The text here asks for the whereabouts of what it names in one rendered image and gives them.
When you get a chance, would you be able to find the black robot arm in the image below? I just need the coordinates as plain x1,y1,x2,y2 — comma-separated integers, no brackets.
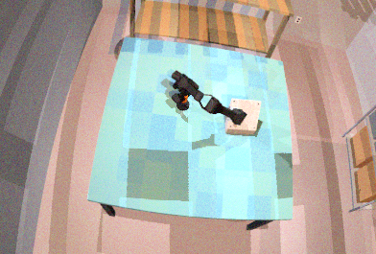
171,70,247,126

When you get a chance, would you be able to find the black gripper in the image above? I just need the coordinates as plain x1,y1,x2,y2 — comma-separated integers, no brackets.
172,83,200,104

